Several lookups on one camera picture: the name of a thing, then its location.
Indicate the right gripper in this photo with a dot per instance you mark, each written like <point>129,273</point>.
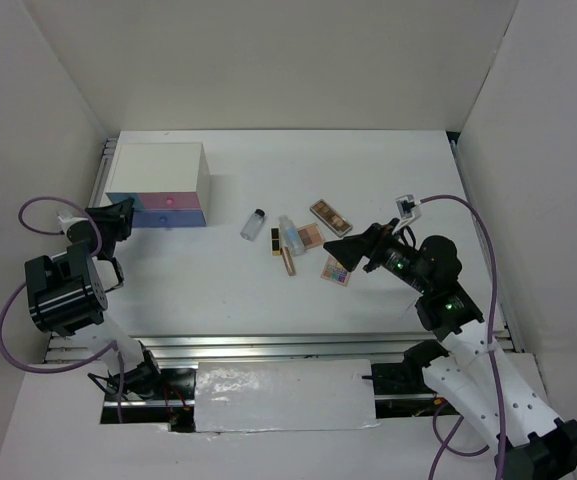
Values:
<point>350,249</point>

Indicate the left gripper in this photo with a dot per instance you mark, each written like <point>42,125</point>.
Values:
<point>119,216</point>

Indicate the light blue drawer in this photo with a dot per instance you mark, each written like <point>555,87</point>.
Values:
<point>115,198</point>

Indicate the pink drawer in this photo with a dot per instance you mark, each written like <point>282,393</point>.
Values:
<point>170,201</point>

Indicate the rose gold lipstick tube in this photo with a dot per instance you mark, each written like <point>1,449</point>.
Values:
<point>288,261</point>

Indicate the white drawer cabinet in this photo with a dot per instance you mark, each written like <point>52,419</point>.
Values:
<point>161,167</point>

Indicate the black gold lipstick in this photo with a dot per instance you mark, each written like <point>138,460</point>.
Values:
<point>275,241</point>

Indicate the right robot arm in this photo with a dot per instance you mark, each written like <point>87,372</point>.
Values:
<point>463,363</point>

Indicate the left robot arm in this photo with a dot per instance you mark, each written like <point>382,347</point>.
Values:
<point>67,295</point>

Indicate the colorful eyeshadow palette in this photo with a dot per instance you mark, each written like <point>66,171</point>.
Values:
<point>334,272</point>

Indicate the dark blue drawer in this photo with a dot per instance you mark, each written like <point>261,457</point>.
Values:
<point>168,219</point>

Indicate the four pan eyeshadow palette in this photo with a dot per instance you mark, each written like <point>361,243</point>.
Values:
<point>311,236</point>

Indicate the long brown eyeshadow palette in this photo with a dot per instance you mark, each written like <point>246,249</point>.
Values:
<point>330,218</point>

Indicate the clear bottle blue label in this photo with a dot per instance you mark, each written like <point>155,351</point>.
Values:
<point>291,237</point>

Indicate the small clear bottle black cap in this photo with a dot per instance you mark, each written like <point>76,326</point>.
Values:
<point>253,225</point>

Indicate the white foam board cover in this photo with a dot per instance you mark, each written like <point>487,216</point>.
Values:
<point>296,395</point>

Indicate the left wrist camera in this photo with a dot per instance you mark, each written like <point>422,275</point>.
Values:
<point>67,219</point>

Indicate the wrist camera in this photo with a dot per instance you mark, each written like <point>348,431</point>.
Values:
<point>409,209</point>
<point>67,219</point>

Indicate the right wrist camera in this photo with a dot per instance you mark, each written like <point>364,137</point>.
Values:
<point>409,209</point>

